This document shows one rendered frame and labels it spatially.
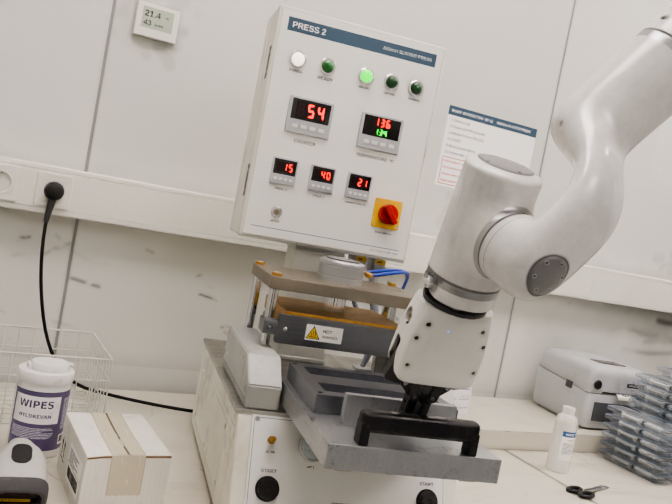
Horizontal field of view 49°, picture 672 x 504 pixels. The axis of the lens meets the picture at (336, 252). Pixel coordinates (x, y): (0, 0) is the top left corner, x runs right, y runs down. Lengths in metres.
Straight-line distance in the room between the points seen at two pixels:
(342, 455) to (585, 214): 0.37
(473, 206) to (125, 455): 0.61
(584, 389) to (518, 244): 1.35
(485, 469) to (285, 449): 0.29
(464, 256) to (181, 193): 0.98
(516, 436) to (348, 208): 0.75
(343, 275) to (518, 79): 1.06
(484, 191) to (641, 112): 0.18
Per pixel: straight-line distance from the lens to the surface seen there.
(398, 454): 0.89
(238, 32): 1.76
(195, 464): 1.36
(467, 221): 0.78
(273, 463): 1.08
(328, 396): 0.96
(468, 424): 0.91
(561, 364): 2.14
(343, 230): 1.39
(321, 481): 1.09
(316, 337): 1.17
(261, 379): 1.08
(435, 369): 0.86
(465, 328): 0.84
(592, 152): 0.77
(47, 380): 1.27
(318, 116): 1.38
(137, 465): 1.11
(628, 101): 0.83
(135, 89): 1.69
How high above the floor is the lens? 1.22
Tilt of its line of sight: 3 degrees down
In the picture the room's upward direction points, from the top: 11 degrees clockwise
